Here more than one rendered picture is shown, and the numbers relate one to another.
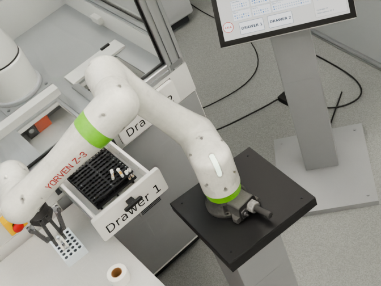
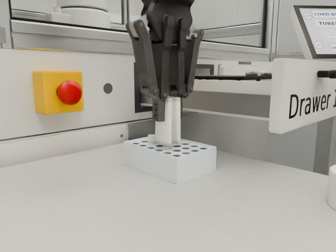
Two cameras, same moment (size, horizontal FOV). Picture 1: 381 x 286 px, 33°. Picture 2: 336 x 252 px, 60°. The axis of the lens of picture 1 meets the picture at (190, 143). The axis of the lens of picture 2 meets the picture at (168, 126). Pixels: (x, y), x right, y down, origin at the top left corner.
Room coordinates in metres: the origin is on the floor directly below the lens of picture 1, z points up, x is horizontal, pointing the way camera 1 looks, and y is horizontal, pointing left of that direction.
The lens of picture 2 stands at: (1.15, 0.71, 0.91)
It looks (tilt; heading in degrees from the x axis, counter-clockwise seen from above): 11 degrees down; 338
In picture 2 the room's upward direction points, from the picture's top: straight up
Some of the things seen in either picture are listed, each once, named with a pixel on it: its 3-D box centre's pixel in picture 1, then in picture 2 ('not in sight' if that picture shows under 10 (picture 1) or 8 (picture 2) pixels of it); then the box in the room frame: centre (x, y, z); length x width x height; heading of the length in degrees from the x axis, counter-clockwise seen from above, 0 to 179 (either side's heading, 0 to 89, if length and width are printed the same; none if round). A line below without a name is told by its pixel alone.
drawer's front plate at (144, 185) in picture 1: (130, 204); (312, 92); (1.54, 0.27, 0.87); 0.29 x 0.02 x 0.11; 113
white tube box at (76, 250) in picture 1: (68, 247); (168, 155); (1.56, 0.54, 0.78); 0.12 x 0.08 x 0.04; 21
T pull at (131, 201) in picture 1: (131, 202); (331, 74); (1.52, 0.26, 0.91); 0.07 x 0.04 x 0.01; 113
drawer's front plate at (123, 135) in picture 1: (147, 111); (246, 82); (1.96, 0.10, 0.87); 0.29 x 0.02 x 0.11; 113
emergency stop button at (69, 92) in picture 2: (17, 226); (68, 92); (1.66, 0.68, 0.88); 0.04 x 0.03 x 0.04; 113
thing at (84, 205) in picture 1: (100, 177); (216, 91); (1.73, 0.35, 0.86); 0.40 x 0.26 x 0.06; 23
